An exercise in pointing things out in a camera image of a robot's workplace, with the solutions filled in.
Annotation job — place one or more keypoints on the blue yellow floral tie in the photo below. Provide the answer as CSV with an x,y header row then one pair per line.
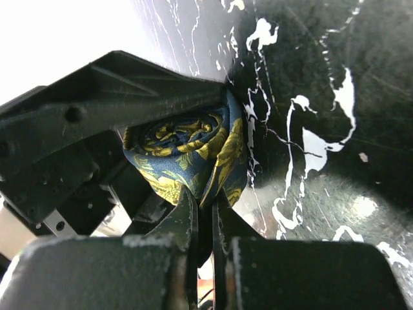
x,y
204,151

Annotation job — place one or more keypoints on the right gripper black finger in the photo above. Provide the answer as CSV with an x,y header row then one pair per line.
x,y
251,272

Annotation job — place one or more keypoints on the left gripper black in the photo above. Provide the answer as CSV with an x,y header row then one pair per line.
x,y
57,185

